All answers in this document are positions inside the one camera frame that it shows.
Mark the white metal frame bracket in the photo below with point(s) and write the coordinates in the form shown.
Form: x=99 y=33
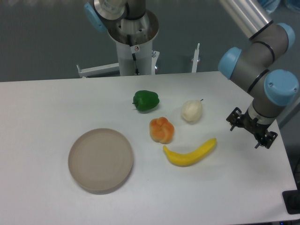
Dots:
x=99 y=71

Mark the black device at table edge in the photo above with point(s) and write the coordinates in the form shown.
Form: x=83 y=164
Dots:
x=292 y=201

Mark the beige round plate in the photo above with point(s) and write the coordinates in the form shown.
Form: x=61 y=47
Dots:
x=100 y=161

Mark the orange bread roll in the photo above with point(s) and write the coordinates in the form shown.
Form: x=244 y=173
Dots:
x=161 y=130

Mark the yellow banana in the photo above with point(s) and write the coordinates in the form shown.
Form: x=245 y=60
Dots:
x=191 y=158

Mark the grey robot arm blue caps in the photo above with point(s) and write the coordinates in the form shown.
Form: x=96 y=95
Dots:
x=271 y=91

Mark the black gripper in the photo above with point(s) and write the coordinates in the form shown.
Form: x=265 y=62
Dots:
x=264 y=137

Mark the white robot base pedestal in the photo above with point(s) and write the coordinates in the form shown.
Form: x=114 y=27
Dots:
x=133 y=39

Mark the white upright frame post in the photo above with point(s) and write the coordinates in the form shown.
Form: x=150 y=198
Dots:
x=196 y=59

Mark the blue plastic bag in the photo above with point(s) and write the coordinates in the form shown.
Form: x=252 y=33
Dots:
x=271 y=5

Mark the green bell pepper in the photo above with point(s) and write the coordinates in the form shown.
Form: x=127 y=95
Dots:
x=145 y=100

